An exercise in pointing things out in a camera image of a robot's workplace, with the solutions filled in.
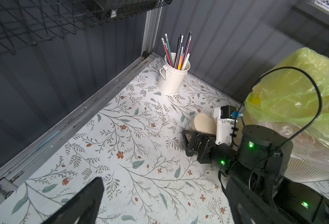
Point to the oatmeal jar with beige lid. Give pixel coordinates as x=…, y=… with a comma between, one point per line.
x=204, y=124

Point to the grey bin with green bag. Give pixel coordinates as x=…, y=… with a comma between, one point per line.
x=294, y=101

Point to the pens in cup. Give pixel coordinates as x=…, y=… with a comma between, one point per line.
x=179, y=59

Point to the white pen cup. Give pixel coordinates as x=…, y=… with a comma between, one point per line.
x=170, y=79

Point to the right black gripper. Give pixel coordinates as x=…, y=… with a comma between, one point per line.
x=262, y=157

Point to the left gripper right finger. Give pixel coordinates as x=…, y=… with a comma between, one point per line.
x=248, y=208

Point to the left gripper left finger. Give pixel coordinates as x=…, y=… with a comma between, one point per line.
x=82, y=208

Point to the black wire side basket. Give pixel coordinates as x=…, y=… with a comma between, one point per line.
x=29, y=22

